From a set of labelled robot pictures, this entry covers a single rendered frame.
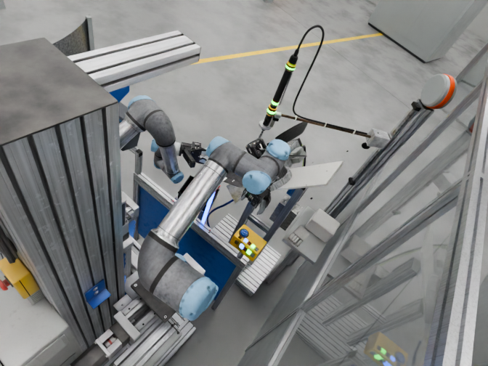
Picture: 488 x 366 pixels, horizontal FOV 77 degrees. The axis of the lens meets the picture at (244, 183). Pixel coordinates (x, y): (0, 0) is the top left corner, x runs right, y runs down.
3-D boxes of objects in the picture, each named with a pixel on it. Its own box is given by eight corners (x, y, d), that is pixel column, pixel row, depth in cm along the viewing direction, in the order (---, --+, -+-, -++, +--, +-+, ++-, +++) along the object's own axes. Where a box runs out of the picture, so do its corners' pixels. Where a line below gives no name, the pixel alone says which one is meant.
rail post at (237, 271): (217, 307, 242) (245, 265, 184) (214, 311, 240) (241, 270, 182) (213, 303, 243) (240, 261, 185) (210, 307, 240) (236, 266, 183)
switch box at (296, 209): (290, 224, 234) (303, 207, 218) (285, 231, 228) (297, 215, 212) (274, 211, 237) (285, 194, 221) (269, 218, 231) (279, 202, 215)
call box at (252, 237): (261, 250, 172) (267, 242, 164) (251, 263, 166) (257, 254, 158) (239, 232, 175) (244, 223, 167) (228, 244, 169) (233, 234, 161)
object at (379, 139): (380, 141, 176) (389, 131, 170) (383, 150, 172) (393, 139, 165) (364, 138, 174) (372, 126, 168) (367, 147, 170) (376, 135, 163)
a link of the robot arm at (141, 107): (68, 192, 135) (160, 106, 137) (52, 169, 140) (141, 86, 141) (87, 197, 146) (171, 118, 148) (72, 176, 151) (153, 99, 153)
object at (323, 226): (334, 228, 211) (343, 220, 203) (325, 243, 201) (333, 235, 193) (314, 213, 215) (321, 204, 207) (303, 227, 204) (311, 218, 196)
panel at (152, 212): (216, 300, 233) (238, 263, 184) (215, 301, 233) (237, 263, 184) (138, 232, 250) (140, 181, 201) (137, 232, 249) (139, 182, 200)
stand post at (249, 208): (234, 245, 280) (267, 184, 213) (228, 252, 274) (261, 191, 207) (230, 242, 281) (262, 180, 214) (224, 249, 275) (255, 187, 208)
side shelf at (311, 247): (334, 229, 215) (336, 226, 213) (312, 264, 192) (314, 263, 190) (306, 208, 220) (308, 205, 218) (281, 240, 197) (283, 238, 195)
